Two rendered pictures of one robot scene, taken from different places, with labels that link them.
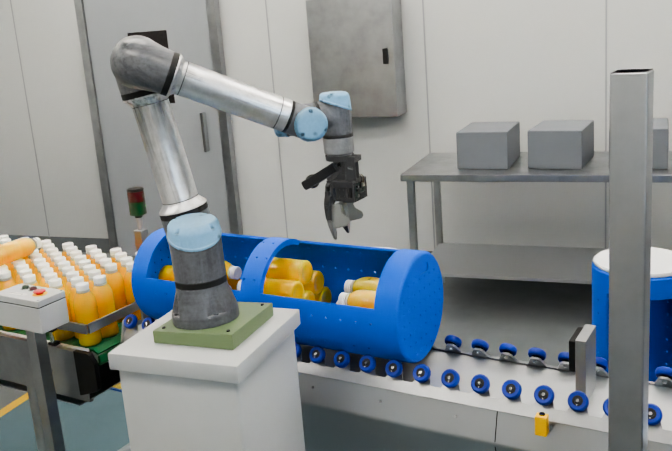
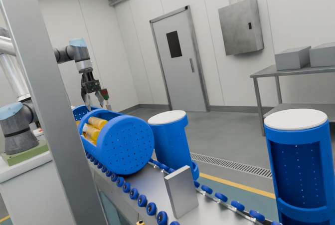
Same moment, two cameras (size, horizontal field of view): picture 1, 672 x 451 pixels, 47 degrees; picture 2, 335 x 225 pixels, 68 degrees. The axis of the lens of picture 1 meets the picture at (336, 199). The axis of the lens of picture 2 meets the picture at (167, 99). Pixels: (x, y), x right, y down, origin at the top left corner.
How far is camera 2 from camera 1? 1.38 m
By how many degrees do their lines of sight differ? 28
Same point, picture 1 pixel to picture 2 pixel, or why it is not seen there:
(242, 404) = (7, 193)
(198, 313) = (7, 147)
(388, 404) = (113, 194)
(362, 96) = (243, 44)
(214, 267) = (11, 126)
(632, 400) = not seen: outside the picture
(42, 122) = (147, 67)
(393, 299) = (99, 142)
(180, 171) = (16, 83)
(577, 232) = not seen: outside the picture
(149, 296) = not seen: hidden behind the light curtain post
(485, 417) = (135, 213)
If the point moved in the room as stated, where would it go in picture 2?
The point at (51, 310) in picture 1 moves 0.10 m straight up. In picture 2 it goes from (42, 137) to (38, 125)
